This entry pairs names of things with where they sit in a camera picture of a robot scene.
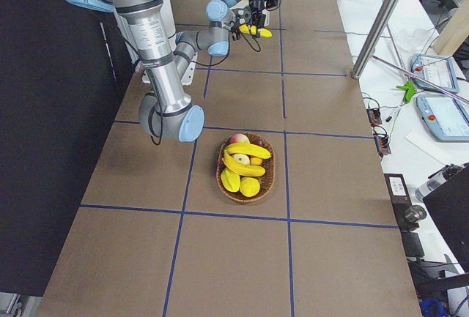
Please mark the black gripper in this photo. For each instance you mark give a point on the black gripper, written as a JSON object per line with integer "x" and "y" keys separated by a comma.
{"x": 255, "y": 2}
{"x": 239, "y": 17}

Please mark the yellow banana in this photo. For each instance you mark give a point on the yellow banana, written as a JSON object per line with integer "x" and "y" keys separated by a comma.
{"x": 242, "y": 169}
{"x": 264, "y": 33}
{"x": 246, "y": 29}
{"x": 249, "y": 149}

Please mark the brown wicker basket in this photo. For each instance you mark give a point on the brown wicker basket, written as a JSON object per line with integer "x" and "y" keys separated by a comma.
{"x": 266, "y": 181}

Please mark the white bear tray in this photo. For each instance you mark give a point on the white bear tray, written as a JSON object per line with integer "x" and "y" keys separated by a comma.
{"x": 244, "y": 3}

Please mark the red yellow apple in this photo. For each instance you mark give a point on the red yellow apple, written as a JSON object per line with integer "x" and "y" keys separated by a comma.
{"x": 239, "y": 138}

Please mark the pale peach apple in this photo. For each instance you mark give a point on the pale peach apple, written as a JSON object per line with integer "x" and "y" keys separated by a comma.
{"x": 242, "y": 158}

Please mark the orange yellow mango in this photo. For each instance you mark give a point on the orange yellow mango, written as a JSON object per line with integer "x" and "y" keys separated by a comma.
{"x": 255, "y": 160}

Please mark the yellow starfruit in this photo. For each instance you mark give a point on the yellow starfruit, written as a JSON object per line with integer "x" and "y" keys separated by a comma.
{"x": 230, "y": 180}

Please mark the green reacher grabber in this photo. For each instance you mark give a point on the green reacher grabber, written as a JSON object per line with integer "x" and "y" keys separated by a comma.
{"x": 410, "y": 91}

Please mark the teach pendant far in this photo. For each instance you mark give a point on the teach pendant far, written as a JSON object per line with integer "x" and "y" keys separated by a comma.
{"x": 438, "y": 70}

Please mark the teach pendant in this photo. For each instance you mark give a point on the teach pendant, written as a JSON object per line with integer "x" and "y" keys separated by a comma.
{"x": 444, "y": 117}
{"x": 438, "y": 70}

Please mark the teach pendant near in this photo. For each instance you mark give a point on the teach pendant near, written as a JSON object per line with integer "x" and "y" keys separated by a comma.
{"x": 444, "y": 117}

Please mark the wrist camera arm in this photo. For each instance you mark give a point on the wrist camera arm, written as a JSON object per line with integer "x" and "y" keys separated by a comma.
{"x": 272, "y": 5}

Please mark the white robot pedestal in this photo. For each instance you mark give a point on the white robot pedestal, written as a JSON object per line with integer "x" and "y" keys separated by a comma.
{"x": 183, "y": 62}

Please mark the aluminium frame post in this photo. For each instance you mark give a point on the aluminium frame post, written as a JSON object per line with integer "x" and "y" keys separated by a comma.
{"x": 383, "y": 16}

